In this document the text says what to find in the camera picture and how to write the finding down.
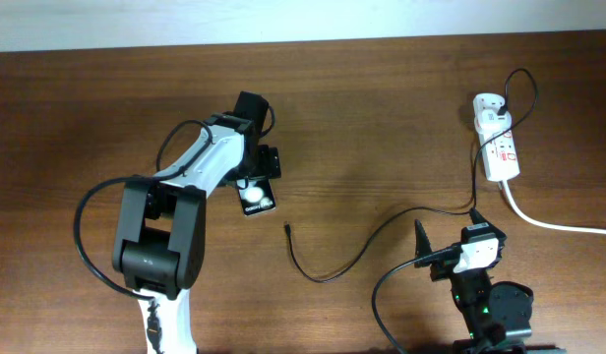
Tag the white power strip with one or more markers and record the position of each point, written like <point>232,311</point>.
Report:
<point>499,155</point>

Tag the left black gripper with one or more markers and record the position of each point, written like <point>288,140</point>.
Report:
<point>269,166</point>

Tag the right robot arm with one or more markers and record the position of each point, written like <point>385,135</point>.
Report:
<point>497,315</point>

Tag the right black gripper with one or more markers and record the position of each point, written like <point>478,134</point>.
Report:
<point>442,269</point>

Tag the white USB charger plug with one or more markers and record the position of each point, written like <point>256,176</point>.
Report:
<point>487,113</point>

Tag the black Samsung smartphone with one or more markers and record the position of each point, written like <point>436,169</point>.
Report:
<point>256,197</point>

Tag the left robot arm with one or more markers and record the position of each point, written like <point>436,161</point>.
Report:
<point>161,235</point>

